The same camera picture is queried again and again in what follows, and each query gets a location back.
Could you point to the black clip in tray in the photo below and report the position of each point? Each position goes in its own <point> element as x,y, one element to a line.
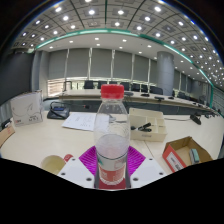
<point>143,126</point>

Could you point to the group of black desk microphones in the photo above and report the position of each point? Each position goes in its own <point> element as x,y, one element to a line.
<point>159,98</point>

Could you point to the clear red-capped water bottle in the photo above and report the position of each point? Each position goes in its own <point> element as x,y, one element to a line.
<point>111,133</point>

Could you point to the group of ceiling lights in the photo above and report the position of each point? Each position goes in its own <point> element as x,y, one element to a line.
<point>116,24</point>

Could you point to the grey-green tool in box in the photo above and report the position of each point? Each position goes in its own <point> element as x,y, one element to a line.
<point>194,156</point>

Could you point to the beige compartment tray box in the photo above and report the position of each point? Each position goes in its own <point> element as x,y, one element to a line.
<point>150,135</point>

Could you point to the black table microphone base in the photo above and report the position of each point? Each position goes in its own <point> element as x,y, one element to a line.
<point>196,119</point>

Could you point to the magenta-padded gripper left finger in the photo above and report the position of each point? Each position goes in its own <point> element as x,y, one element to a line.
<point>88,161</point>

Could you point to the row of black office chairs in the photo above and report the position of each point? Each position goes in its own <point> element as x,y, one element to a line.
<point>135,87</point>

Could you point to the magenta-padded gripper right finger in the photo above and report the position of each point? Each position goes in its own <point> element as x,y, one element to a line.
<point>136,161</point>

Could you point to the open red-sided cardboard box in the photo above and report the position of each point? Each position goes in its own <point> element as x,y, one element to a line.
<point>176,156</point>

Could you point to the brown cardboard sheet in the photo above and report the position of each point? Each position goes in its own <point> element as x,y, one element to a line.
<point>6,135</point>

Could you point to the black desktop console device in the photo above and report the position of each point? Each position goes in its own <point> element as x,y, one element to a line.
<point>59,112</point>

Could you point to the large white cardboard box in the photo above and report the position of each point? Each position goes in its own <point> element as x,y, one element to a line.
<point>27,108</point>

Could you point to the white paper sheet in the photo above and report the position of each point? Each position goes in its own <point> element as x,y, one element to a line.
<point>80,121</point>

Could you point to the long curved conference desk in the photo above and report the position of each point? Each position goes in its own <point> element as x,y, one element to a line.
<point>80,94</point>

